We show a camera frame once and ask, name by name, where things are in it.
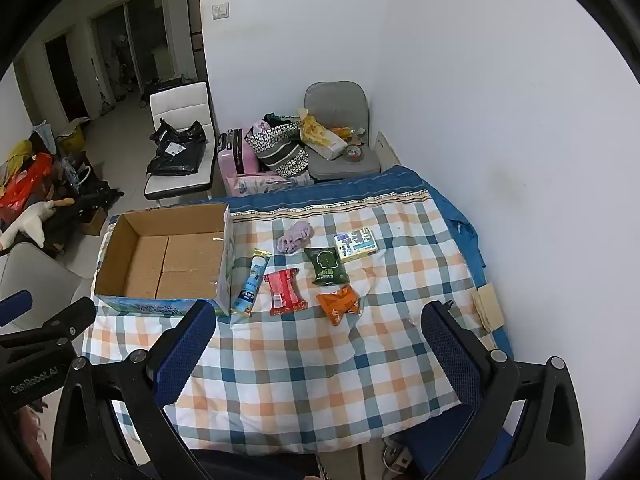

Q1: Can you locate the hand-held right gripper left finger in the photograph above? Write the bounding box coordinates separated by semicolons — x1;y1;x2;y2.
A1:
50;299;219;480

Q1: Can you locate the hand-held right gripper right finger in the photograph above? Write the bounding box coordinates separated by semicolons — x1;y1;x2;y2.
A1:
420;300;587;480

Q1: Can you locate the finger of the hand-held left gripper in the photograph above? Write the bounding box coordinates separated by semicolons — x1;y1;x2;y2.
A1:
0;296;97;349
0;290;34;328

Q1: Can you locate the long blue white packet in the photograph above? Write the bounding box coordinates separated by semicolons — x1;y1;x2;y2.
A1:
231;248;271;317

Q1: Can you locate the red snack packet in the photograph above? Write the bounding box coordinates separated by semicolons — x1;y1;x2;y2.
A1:
263;268;308;316

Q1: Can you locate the orange snack packet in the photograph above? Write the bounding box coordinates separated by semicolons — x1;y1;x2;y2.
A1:
316;284;361;327

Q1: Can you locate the white blue small box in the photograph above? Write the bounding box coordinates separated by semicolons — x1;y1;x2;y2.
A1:
333;227;379;262

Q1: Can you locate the green snack packet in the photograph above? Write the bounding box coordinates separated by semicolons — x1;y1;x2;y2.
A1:
304;247;349;287

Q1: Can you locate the purple sock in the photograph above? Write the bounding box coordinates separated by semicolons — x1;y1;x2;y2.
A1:
276;221;315;255

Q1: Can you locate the light grey shell chair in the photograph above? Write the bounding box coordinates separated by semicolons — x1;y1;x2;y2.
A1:
0;242;95;321

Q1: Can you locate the beige folded cloth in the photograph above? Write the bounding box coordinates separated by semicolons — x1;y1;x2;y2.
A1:
472;282;506;332

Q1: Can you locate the white goose plush toy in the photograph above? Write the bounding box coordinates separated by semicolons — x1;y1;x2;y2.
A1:
0;199;76;250

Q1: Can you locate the small cardboard box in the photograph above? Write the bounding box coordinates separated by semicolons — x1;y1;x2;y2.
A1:
80;208;108;237

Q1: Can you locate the plaid blanket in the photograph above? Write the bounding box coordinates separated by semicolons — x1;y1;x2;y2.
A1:
82;190;481;453

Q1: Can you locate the white power strip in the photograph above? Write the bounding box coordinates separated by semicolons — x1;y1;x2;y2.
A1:
382;435;413;473

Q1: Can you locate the dark clothing pile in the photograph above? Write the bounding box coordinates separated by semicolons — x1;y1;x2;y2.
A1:
50;155;125;241

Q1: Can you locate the red plastic bag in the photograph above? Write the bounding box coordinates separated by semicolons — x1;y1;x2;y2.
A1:
0;152;53;211

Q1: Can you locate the yellow cloth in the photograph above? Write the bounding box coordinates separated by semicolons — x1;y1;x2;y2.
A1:
0;140;33;181

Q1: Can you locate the yellow bin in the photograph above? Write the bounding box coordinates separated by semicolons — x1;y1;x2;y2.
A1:
56;119;88;153

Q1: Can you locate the floral pillow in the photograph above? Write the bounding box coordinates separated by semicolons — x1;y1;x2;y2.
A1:
225;170;313;198

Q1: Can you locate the black plastic bag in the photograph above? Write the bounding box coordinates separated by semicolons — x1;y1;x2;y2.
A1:
146;118;208;177

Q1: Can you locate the pink suitcase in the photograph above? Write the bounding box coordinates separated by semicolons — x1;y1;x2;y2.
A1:
216;128;258;196

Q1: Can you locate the white flat board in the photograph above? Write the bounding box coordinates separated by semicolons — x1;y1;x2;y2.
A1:
374;131;402;171

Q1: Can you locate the patterned tote bag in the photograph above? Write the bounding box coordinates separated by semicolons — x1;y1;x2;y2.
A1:
244;115;311;178

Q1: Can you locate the white padded chair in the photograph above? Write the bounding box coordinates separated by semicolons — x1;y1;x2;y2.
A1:
144;81;217;201

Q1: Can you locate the yellow plastic bag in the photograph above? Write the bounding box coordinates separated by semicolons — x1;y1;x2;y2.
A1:
298;108;328;143

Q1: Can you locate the grey padded chair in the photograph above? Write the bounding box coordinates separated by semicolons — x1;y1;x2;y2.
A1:
304;81;382;183

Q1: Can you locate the sliding glass door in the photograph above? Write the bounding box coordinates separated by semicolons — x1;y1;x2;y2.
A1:
90;0;173;106

